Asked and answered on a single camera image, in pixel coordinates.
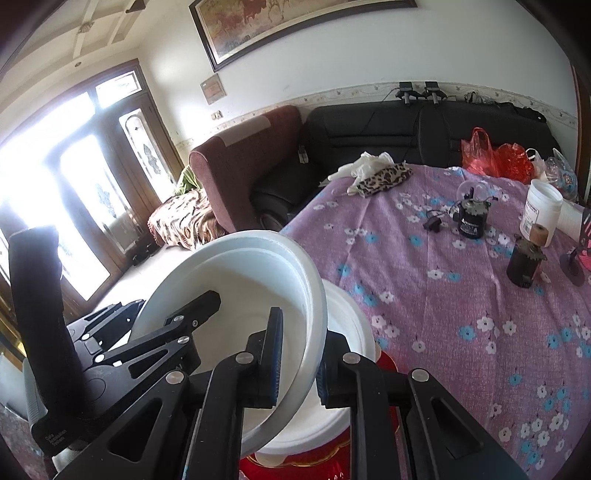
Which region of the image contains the black phone stand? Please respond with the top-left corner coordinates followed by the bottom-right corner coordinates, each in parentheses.
top-left (560, 209), bottom-right (590, 287)

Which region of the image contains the floral pink tablecloth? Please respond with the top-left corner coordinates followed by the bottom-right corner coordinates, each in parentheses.
top-left (284, 165), bottom-right (590, 479)

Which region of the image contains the wooden glass door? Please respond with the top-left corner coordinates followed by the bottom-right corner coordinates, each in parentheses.
top-left (1, 60), bottom-right (183, 318)

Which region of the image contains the white cloth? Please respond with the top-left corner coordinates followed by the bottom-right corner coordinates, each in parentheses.
top-left (327, 152), bottom-right (394, 188)

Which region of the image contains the white plastic tub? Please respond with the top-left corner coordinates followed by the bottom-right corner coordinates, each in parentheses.
top-left (520, 179), bottom-right (563, 240)

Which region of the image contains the leopard print cloth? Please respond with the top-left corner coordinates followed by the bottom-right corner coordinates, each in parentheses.
top-left (356, 164), bottom-right (413, 198)

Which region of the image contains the patterned blanket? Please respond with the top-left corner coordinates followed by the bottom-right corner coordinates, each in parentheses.
top-left (147, 189), bottom-right (226, 250)

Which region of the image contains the red plastic bag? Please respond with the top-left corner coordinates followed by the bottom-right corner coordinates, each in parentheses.
top-left (461, 127), bottom-right (535, 184)

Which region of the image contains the black cylindrical motor device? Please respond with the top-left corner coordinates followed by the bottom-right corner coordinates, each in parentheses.
top-left (454, 199), bottom-right (492, 240)

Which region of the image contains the black leather sofa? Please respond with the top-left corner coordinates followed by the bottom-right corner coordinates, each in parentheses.
top-left (250, 101), bottom-right (559, 231)

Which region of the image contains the white foam bowl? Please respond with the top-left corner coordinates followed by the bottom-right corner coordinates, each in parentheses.
top-left (254, 280), bottom-right (378, 466)
top-left (130, 230), bottom-right (328, 455)

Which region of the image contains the black power adapter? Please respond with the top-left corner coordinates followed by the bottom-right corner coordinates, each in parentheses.
top-left (423, 216), bottom-right (443, 233)

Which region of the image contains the black jar with cork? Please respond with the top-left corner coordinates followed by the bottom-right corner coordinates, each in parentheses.
top-left (506, 224), bottom-right (549, 289)

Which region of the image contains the maroon armchair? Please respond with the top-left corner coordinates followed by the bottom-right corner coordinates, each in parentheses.
top-left (189, 105), bottom-right (303, 233)

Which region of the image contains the pink knitted bottle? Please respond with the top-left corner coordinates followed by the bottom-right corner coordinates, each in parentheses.
top-left (578, 212), bottom-right (591, 270)

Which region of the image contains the framed horse painting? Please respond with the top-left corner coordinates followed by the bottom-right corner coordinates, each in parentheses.
top-left (188, 0), bottom-right (417, 72)

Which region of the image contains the clear glass globe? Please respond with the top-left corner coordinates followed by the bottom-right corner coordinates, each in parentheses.
top-left (457, 180), bottom-right (489, 201)

